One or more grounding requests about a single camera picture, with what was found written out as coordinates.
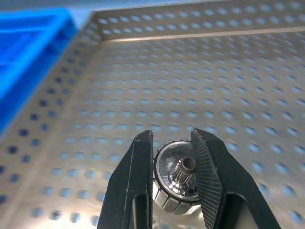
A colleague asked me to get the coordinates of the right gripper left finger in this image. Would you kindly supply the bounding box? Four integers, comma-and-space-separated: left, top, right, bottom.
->
96, 129, 154, 229

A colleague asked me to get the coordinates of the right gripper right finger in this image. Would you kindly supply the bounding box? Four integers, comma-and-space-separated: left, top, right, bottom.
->
190, 128, 282, 229

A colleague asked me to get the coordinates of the blue plastic compartment tray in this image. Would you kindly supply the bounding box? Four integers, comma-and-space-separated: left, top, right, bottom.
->
0, 7, 81, 139

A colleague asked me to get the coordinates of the perforated steel tray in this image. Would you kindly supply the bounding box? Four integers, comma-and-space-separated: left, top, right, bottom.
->
0, 0, 305, 229

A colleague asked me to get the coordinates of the metal roller with gear shaft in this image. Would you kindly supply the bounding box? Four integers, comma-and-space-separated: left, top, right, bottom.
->
152, 140, 203, 215

